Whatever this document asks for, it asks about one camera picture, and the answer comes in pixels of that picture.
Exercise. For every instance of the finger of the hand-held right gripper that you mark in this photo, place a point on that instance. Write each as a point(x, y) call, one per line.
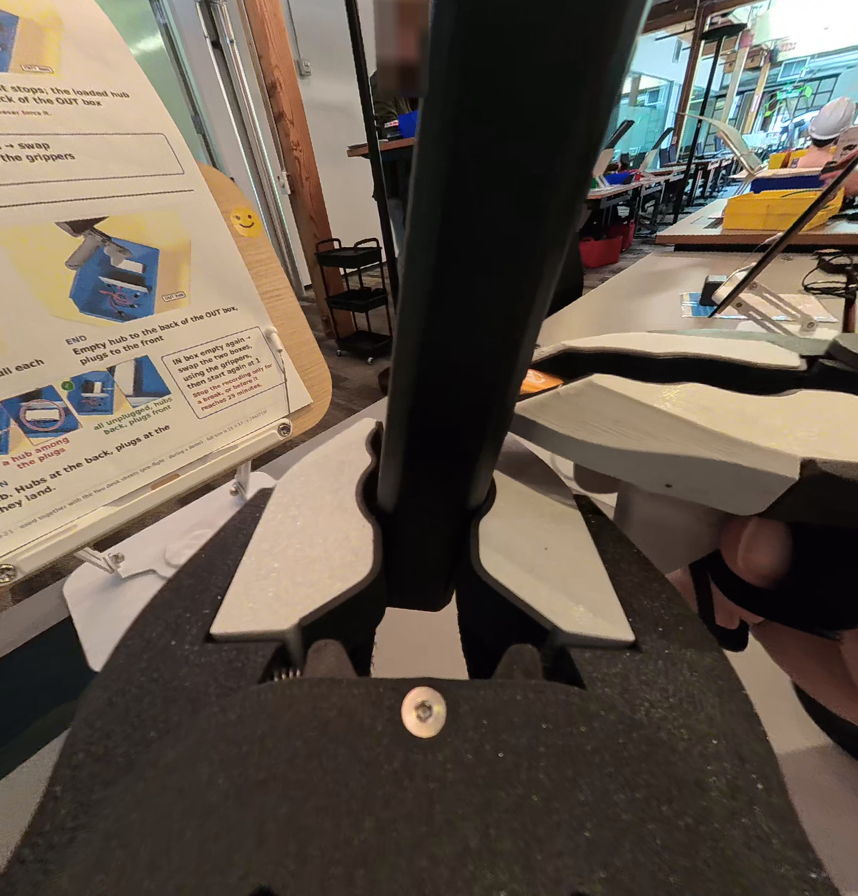
point(681, 346)
point(681, 434)

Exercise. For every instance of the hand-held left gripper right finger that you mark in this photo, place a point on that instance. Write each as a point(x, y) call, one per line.
point(548, 574)

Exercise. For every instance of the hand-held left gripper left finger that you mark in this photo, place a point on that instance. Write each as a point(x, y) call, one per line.
point(296, 553)

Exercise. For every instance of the black usb hub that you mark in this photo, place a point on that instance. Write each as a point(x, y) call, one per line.
point(485, 210)

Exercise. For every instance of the person's right hand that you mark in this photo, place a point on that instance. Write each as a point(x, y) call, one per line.
point(758, 553)

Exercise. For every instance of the black tilted board stand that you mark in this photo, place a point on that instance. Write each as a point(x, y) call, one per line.
point(714, 288)

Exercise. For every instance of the red storage bin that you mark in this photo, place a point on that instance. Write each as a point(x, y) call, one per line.
point(600, 252)

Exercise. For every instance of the yellow storage bin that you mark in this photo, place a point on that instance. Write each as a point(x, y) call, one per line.
point(772, 213)

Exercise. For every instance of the black rolling cart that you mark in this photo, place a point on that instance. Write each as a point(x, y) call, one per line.
point(352, 301)

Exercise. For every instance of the printed instruction sheet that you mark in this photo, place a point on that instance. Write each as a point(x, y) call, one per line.
point(121, 280)

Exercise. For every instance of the yellow smiley sticker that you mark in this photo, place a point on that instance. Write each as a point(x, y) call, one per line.
point(247, 222)

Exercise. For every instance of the metal stand bracket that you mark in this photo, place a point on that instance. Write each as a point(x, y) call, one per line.
point(241, 483)

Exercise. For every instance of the wooden post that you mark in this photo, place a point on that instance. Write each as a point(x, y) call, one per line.
point(289, 140)

